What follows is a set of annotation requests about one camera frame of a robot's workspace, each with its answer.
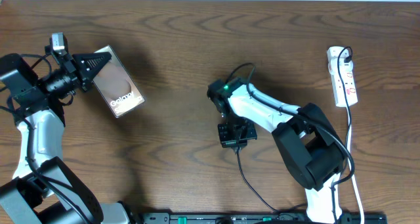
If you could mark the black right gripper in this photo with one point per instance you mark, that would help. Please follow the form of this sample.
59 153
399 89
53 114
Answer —
227 142

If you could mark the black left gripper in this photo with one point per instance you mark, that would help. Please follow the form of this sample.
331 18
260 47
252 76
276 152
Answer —
69 64

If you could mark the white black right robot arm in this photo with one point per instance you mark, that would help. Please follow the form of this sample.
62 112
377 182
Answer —
311 150

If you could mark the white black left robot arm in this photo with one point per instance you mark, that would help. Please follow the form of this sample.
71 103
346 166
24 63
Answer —
44 189

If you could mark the white charger plug adapter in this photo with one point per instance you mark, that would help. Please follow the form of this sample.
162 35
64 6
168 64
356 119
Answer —
343 63

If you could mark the white power strip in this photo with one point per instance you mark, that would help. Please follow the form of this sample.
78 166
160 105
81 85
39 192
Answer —
343 85

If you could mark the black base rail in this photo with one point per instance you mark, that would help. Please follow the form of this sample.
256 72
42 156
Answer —
224 218

